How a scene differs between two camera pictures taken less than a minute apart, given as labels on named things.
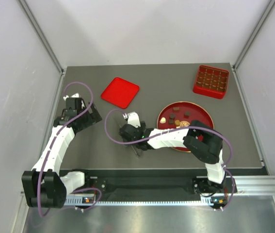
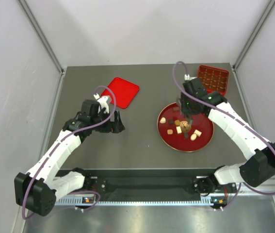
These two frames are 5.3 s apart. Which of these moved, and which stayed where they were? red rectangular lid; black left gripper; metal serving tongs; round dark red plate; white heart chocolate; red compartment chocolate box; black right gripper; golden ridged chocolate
Moved: black left gripper; black right gripper; metal serving tongs
Stayed: red rectangular lid; golden ridged chocolate; red compartment chocolate box; round dark red plate; white heart chocolate
